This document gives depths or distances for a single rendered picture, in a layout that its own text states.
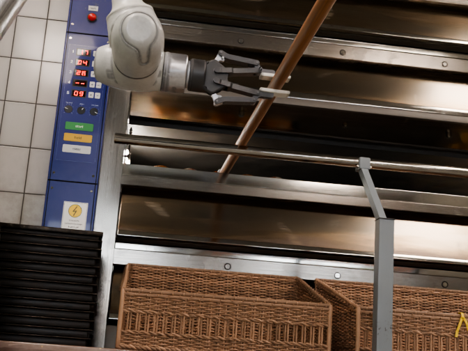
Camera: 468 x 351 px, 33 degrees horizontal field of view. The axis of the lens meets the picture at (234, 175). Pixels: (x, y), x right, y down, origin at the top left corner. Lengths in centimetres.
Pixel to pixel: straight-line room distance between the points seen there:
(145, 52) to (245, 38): 120
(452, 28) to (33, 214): 160
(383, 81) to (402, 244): 58
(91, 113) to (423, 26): 122
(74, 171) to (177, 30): 60
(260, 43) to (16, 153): 90
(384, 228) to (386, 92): 86
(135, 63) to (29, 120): 107
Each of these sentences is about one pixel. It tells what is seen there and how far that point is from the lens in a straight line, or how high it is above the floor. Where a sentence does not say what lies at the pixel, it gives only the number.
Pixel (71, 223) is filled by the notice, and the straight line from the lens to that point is 257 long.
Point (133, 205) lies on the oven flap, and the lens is 262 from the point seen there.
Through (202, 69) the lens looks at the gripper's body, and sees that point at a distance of 182.
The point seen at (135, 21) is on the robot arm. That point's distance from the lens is 163.
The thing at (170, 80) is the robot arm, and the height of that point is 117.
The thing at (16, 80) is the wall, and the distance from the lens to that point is 274.
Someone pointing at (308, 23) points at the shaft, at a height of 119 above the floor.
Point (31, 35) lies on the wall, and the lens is 279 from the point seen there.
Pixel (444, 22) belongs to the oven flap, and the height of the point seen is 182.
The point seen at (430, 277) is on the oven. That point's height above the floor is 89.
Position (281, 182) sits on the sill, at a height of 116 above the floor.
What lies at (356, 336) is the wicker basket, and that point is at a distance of 214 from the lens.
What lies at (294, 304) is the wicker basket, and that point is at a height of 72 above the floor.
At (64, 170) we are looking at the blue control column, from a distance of 261.
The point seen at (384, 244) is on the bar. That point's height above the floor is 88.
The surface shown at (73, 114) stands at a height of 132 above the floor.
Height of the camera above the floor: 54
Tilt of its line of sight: 14 degrees up
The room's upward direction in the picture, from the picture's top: 4 degrees clockwise
